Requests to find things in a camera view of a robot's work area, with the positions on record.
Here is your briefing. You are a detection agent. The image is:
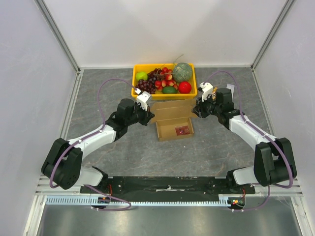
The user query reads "yellow candy packet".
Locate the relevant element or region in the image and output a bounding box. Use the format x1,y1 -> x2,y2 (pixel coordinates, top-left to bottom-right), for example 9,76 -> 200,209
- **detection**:
212,87 -> 218,101

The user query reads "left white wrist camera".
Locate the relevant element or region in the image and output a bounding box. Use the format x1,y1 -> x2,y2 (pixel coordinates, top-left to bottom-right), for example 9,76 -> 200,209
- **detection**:
135,88 -> 152,111

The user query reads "small red packet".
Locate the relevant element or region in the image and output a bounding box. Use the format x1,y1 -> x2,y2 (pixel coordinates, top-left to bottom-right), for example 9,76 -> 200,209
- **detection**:
175,125 -> 190,136

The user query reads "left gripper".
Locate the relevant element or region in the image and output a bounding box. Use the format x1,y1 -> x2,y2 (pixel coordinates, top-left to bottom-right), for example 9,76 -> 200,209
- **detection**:
126,101 -> 155,126

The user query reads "green netted melon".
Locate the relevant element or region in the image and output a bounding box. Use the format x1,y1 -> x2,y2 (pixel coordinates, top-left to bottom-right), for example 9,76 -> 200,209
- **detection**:
173,62 -> 193,83

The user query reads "slotted cable duct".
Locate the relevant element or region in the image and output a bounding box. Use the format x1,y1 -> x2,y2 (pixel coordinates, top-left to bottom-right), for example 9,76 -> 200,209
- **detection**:
45,195 -> 231,207

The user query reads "red tomato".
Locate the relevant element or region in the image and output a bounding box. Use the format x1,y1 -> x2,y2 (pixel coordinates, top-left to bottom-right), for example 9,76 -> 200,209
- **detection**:
178,81 -> 192,94

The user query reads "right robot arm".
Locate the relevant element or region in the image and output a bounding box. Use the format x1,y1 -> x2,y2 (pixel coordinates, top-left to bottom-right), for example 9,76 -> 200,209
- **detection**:
192,83 -> 297,194

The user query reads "aluminium front rail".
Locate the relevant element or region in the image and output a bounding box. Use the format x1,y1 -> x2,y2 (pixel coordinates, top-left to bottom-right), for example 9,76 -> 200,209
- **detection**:
36,176 -> 303,197

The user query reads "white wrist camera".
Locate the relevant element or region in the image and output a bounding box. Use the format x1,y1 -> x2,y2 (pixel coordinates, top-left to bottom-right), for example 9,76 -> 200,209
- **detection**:
198,82 -> 213,102
135,88 -> 152,111

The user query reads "green apple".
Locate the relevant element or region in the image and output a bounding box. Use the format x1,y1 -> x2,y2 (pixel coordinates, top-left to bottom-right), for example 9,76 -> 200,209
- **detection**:
135,71 -> 148,81

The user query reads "green avocado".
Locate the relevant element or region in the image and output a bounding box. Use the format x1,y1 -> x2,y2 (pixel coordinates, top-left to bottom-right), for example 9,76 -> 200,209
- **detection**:
162,86 -> 178,94

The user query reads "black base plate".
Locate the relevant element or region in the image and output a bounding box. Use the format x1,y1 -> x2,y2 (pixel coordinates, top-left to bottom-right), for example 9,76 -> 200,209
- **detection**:
95,176 -> 255,196

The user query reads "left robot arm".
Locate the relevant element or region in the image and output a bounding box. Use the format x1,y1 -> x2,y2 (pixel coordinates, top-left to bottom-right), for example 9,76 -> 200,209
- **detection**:
41,94 -> 154,193

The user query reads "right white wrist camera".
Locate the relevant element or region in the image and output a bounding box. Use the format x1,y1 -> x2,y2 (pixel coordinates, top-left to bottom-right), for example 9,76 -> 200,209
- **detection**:
198,82 -> 213,102

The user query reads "purple grape bunch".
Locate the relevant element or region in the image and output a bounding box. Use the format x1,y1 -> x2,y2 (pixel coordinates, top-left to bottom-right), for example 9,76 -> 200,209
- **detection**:
135,68 -> 158,94

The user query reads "brown cardboard box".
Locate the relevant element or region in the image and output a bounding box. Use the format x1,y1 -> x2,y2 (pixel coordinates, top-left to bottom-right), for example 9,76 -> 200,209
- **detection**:
151,100 -> 197,142

